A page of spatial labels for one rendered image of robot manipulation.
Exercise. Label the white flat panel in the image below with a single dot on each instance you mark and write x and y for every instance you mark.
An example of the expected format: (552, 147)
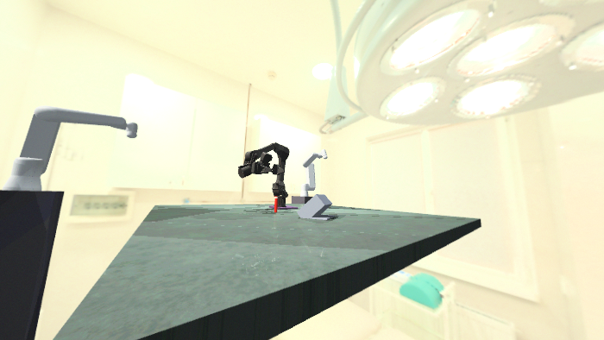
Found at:
(314, 208)

